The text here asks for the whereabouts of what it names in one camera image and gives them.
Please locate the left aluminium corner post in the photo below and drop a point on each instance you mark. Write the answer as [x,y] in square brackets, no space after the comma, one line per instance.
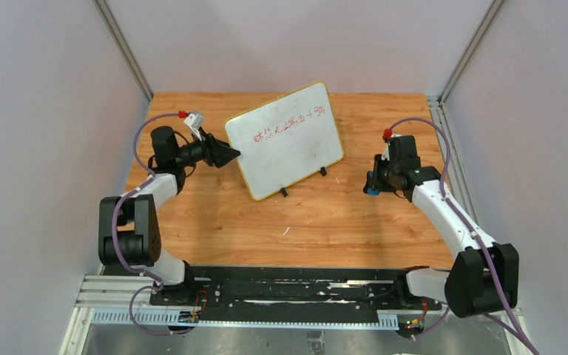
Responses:
[124,48]

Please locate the aluminium front rail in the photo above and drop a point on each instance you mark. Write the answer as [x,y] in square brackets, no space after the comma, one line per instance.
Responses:
[125,300]

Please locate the blue whiteboard eraser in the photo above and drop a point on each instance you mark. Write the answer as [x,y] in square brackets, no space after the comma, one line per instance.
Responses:
[370,185]

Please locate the yellow framed whiteboard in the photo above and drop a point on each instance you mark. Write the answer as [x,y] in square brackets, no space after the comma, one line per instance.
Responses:
[285,140]

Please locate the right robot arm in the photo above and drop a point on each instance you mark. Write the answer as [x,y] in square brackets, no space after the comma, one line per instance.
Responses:
[484,276]

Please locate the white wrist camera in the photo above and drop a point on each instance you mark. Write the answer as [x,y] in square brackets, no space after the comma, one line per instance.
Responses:
[385,154]
[194,121]

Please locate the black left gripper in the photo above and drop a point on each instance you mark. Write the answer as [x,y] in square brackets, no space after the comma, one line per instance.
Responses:
[210,151]

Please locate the right aluminium corner post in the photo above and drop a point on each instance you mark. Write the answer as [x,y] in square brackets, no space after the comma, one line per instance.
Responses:
[470,50]

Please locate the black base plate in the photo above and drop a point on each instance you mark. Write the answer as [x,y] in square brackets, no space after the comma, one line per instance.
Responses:
[293,295]

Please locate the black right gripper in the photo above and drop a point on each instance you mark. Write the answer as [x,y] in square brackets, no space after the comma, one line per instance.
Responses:
[379,177]

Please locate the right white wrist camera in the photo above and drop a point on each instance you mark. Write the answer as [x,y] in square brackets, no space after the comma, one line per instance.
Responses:
[385,154]

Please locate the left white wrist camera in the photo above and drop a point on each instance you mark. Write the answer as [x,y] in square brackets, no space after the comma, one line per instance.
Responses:
[194,121]

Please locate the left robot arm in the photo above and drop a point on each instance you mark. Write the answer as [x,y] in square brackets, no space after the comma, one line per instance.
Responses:
[128,228]

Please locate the aluminium corner post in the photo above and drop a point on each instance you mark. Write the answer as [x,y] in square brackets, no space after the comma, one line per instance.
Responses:
[124,48]
[470,50]

